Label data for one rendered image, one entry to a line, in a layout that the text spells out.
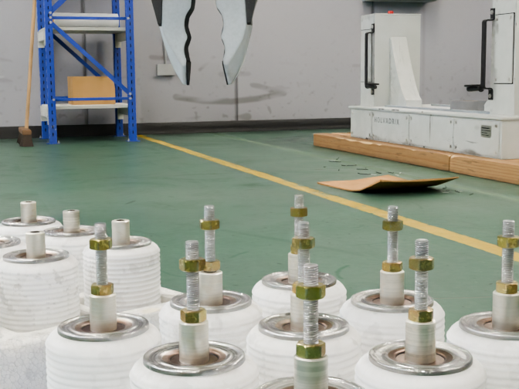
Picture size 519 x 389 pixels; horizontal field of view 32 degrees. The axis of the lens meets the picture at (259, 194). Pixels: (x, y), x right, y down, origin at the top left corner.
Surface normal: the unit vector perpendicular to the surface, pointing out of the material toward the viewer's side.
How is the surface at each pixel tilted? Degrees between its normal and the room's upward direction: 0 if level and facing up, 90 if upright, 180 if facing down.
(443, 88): 90
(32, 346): 90
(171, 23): 90
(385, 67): 90
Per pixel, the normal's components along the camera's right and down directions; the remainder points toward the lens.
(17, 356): 0.68, 0.09
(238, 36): -0.15, 0.13
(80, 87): 0.31, 0.11
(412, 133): -0.95, 0.05
